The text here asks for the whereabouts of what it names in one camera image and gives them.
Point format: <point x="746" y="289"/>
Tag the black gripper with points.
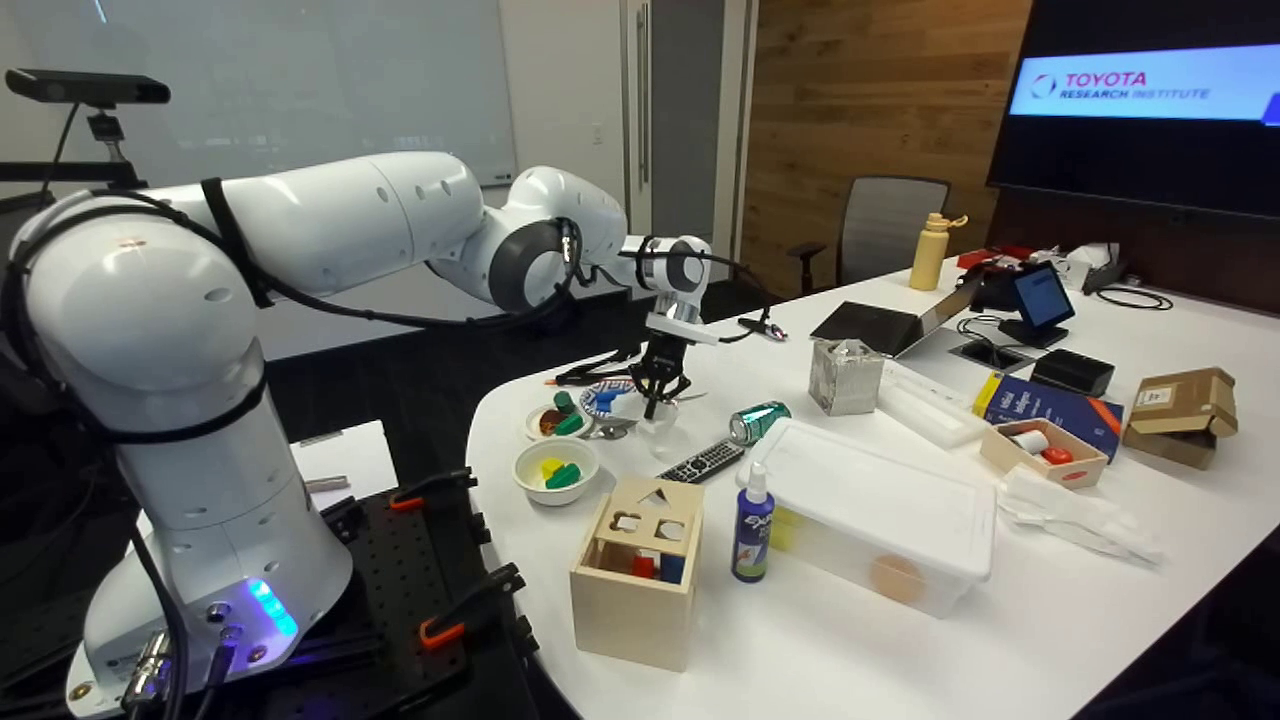
<point x="662" y="363"/>

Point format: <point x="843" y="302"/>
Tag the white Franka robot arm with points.
<point x="134" y="333"/>

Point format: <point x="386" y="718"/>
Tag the blue shallow bowl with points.
<point x="609" y="403"/>

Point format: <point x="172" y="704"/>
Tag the long black tool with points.
<point x="593" y="371"/>

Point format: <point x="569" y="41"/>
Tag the black remote control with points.
<point x="706" y="462"/>

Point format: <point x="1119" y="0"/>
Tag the green toy cylinder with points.
<point x="567" y="474"/>
<point x="569" y="420"/>

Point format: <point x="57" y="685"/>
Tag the brown toy food piece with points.
<point x="546" y="420"/>

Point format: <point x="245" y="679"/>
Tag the black marker pen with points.
<point x="766" y="329"/>

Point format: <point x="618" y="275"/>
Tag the yellow toy block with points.
<point x="551" y="471"/>

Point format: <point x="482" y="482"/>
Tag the white paper bowl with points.
<point x="533" y="488"/>

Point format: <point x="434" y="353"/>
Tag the blue bottle with white cap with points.
<point x="755" y="532"/>

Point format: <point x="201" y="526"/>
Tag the square metal container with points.
<point x="845" y="381"/>

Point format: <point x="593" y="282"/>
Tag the black lidded cardboard box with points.
<point x="867" y="326"/>

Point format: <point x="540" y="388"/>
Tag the wooden shape sorter box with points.
<point x="632" y="614"/>

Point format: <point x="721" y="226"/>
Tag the orange black clamp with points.
<point x="466" y="605"/>
<point x="428" y="488"/>

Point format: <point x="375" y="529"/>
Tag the white plastic storage box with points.
<point x="883" y="515"/>

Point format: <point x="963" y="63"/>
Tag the grey door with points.
<point x="685" y="134"/>

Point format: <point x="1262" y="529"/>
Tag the clear plastic tube pack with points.
<point x="933" y="408"/>

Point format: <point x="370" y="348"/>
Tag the grey office chair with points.
<point x="884" y="226"/>

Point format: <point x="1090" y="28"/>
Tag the yellow bottle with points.
<point x="929" y="255"/>

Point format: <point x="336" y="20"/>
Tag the white paper stack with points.
<point x="351" y="462"/>

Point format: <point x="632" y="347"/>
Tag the black mounting plate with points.
<point x="402" y="587"/>

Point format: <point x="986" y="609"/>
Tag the red object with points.
<point x="991" y="259"/>

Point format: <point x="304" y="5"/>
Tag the small tablet display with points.
<point x="1043" y="296"/>

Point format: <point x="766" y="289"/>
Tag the blue cardboard box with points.
<point x="1052" y="404"/>

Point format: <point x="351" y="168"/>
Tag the small wooden tray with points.
<point x="1066" y="474"/>

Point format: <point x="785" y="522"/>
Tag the small black box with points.
<point x="1073" y="371"/>

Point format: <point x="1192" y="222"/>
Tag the clear plastic bag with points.
<point x="1073" y="515"/>

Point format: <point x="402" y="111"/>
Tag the white device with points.
<point x="1090" y="261"/>

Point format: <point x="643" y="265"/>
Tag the brown cardboard box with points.
<point x="1180" y="404"/>

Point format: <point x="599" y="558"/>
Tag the white wall whiteboard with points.
<point x="333" y="81"/>

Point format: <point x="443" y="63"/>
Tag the wall television screen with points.
<point x="1133" y="145"/>

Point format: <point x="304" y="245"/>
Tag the black camera on stand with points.
<point x="84" y="86"/>

